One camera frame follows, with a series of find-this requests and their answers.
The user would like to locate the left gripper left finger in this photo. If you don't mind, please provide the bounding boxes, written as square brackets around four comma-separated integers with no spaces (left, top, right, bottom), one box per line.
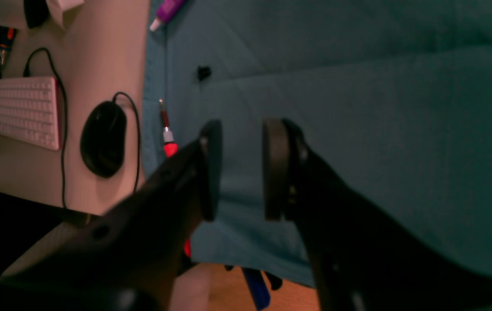
[0,120,222,311]

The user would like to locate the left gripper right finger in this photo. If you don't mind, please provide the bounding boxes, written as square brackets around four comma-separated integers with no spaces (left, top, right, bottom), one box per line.
[262,119,492,311]

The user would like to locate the orange screwdriver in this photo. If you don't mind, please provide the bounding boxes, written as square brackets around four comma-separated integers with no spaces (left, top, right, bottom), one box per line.
[159,98,192,257]

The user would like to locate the black computer mouse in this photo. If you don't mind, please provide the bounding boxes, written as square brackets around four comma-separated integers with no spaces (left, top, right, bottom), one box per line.
[80,101,127,178]

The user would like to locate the blue table cloth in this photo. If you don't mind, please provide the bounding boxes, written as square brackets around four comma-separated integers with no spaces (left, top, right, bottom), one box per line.
[143,0,492,285]

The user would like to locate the white keyboard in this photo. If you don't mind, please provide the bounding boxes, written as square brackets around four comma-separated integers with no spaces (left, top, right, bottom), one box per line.
[0,76,60,150]

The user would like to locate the small black clip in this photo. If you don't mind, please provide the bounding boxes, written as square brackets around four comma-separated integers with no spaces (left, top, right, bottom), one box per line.
[196,66,212,82]

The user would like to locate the pink tube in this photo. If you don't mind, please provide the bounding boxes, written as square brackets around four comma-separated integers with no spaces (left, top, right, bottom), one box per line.
[149,0,186,32]

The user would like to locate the blue clamp handle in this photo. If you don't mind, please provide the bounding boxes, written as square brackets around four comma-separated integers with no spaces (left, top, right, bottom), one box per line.
[241,267,283,311]

